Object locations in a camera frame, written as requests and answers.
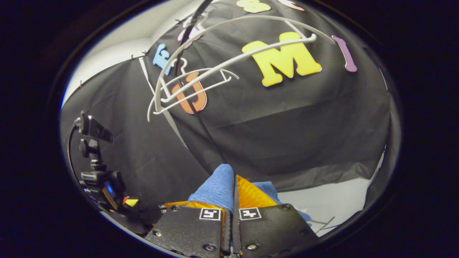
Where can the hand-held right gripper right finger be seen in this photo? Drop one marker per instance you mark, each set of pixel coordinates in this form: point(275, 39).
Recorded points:
point(236, 215)

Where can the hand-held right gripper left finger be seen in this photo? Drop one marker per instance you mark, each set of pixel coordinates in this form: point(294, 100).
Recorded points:
point(190, 233)

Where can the black clothes rail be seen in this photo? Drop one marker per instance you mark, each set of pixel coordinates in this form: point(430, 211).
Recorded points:
point(206, 130)

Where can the black backdrop cloth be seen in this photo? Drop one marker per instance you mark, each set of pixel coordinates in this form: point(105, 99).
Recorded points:
point(287, 125)

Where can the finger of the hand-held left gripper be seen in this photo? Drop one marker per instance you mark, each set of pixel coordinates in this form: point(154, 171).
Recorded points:
point(143, 218)

